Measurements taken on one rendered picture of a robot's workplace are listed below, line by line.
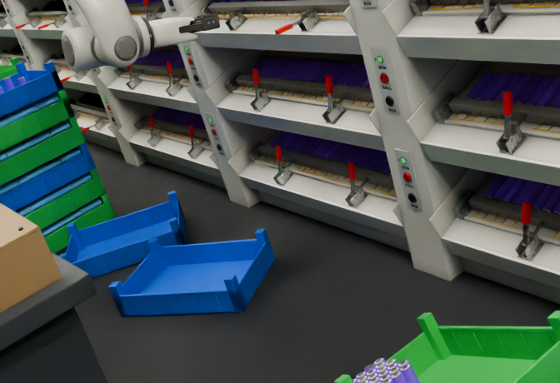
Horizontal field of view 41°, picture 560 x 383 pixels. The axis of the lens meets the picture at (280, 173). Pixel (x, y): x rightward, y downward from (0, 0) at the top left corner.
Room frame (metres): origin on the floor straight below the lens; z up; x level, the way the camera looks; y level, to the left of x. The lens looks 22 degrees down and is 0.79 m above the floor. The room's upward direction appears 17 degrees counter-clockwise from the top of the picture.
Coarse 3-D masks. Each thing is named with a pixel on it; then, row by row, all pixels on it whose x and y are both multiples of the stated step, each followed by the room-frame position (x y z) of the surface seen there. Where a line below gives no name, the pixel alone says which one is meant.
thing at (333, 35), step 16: (208, 0) 1.83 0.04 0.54; (192, 16) 1.80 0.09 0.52; (352, 16) 1.27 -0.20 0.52; (208, 32) 1.73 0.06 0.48; (224, 32) 1.67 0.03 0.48; (240, 32) 1.61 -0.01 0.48; (256, 32) 1.56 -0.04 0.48; (272, 32) 1.50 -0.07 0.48; (288, 32) 1.46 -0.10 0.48; (304, 32) 1.41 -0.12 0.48; (320, 32) 1.37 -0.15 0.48; (336, 32) 1.33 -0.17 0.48; (352, 32) 1.29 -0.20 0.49; (256, 48) 1.60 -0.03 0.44; (272, 48) 1.54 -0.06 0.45; (288, 48) 1.49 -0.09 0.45; (304, 48) 1.44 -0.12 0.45; (320, 48) 1.40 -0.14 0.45; (336, 48) 1.35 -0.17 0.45; (352, 48) 1.31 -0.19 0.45
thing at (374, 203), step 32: (256, 160) 1.80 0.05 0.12; (288, 160) 1.70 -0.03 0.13; (320, 160) 1.60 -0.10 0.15; (352, 160) 1.54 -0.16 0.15; (384, 160) 1.46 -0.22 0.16; (288, 192) 1.61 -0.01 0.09; (320, 192) 1.53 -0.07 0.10; (352, 192) 1.42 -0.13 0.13; (384, 192) 1.38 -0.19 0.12; (384, 224) 1.33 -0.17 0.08
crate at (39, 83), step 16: (16, 64) 2.15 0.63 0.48; (48, 64) 2.00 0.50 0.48; (0, 80) 2.12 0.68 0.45; (16, 80) 2.14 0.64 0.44; (32, 80) 1.97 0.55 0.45; (48, 80) 1.99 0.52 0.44; (0, 96) 1.91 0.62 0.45; (16, 96) 1.93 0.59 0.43; (32, 96) 1.96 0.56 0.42; (0, 112) 1.90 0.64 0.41
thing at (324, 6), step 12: (288, 0) 1.54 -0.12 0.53; (300, 0) 1.50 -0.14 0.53; (312, 0) 1.46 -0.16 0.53; (324, 0) 1.43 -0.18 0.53; (336, 0) 1.40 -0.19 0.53; (348, 0) 1.36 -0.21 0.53; (216, 12) 1.79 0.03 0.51; (228, 12) 1.74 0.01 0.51; (252, 12) 1.65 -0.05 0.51; (264, 12) 1.61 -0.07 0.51; (276, 12) 1.57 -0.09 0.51; (288, 12) 1.51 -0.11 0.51; (300, 12) 1.48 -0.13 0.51; (324, 12) 1.43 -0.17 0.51
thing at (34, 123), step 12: (60, 96) 2.00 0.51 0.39; (48, 108) 1.97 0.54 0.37; (60, 108) 1.99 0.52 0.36; (24, 120) 1.93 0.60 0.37; (36, 120) 1.95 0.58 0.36; (48, 120) 1.97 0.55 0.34; (60, 120) 1.99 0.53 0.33; (0, 132) 1.88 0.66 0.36; (12, 132) 1.90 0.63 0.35; (24, 132) 1.92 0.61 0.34; (36, 132) 1.94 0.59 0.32; (0, 144) 1.88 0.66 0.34; (12, 144) 1.89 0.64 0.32
